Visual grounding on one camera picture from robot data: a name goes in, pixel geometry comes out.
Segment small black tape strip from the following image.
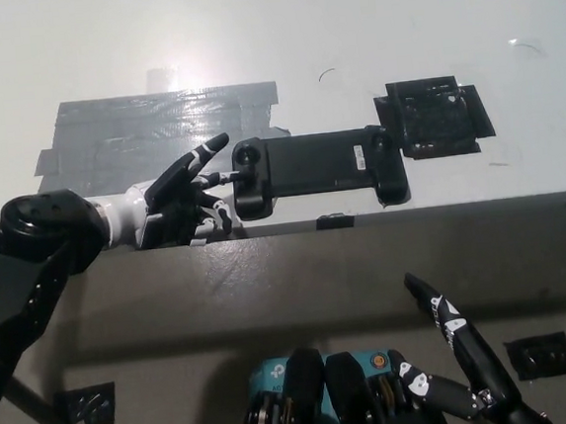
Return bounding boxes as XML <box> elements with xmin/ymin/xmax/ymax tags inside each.
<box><xmin>314</xmin><ymin>211</ymin><xmax>357</xmax><ymax>232</ymax></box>

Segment black robot torso teal tops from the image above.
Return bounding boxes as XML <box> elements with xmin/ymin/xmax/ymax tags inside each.
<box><xmin>228</xmin><ymin>335</ymin><xmax>451</xmax><ymax>424</ymax></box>

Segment black floor tape patch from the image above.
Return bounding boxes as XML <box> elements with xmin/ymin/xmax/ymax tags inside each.
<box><xmin>502</xmin><ymin>330</ymin><xmax>566</xmax><ymax>383</ymax></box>
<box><xmin>51</xmin><ymin>381</ymin><xmax>121</xmax><ymax>424</ymax></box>

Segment grey duct tape patch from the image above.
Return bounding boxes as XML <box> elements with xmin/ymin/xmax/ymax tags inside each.
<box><xmin>28</xmin><ymin>79</ymin><xmax>295</xmax><ymax>195</ymax></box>

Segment black table leg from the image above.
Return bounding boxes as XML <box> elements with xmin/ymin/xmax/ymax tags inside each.
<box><xmin>10</xmin><ymin>373</ymin><xmax>67</xmax><ymax>424</ymax></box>

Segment black square tape patch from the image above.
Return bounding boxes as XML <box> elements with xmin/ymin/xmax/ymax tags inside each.
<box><xmin>371</xmin><ymin>71</ymin><xmax>499</xmax><ymax>164</ymax></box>

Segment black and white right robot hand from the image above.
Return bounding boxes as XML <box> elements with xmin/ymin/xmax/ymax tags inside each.
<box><xmin>384</xmin><ymin>261</ymin><xmax>556</xmax><ymax>424</ymax></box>

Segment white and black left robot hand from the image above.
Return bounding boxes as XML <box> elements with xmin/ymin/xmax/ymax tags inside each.
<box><xmin>129</xmin><ymin>130</ymin><xmax>246</xmax><ymax>253</ymax></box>

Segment black mobile game controller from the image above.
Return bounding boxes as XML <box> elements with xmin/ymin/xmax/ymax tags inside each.
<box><xmin>228</xmin><ymin>122</ymin><xmax>412</xmax><ymax>223</ymax></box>

